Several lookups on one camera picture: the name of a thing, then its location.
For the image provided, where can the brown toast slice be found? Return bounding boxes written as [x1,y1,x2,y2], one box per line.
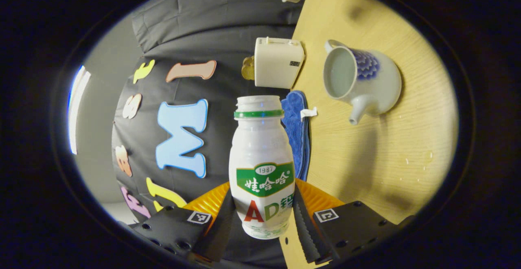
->
[241,55,256,80]

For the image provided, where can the white toaster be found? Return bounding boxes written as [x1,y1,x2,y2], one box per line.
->
[254,37,305,89]

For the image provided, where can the white blue-patterned teacup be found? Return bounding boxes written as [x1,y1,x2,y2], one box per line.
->
[323,39,403,125]

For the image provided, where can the black backdrop cloth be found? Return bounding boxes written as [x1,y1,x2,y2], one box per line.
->
[111,0,313,266]

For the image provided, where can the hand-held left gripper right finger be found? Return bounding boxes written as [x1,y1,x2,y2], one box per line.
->
[291,178,415,265]

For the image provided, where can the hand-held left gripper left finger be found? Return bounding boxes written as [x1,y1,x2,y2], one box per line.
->
[129,182,236,263]

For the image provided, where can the blue towel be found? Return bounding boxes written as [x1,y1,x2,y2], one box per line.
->
[281,90,318,181]

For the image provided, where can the white green-label water bottle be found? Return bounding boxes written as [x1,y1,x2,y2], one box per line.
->
[228,95,296,240]

